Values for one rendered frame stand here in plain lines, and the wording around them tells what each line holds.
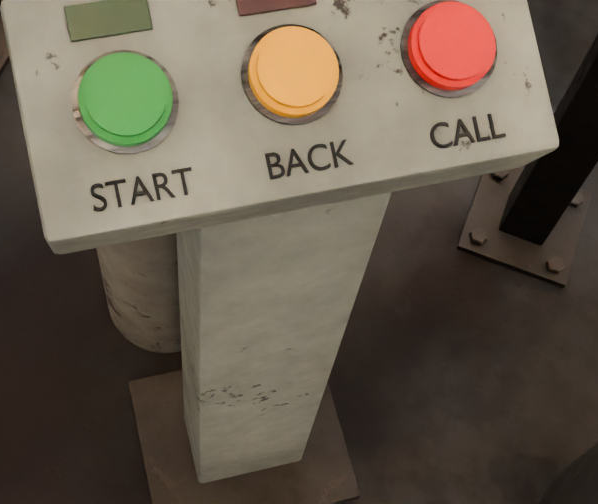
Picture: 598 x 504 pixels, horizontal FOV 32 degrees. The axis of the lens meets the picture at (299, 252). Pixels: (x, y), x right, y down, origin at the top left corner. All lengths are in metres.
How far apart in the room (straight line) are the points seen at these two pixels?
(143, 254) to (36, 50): 0.39
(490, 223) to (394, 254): 0.11
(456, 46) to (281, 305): 0.21
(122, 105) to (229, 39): 0.06
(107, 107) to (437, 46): 0.15
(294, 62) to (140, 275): 0.45
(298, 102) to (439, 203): 0.70
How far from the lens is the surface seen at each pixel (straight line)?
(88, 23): 0.48
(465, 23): 0.49
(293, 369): 0.74
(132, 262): 0.87
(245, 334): 0.66
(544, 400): 1.09
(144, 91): 0.46
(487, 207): 1.16
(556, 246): 1.16
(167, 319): 0.97
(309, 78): 0.47
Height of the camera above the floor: 0.99
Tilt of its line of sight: 64 degrees down
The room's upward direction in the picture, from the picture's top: 11 degrees clockwise
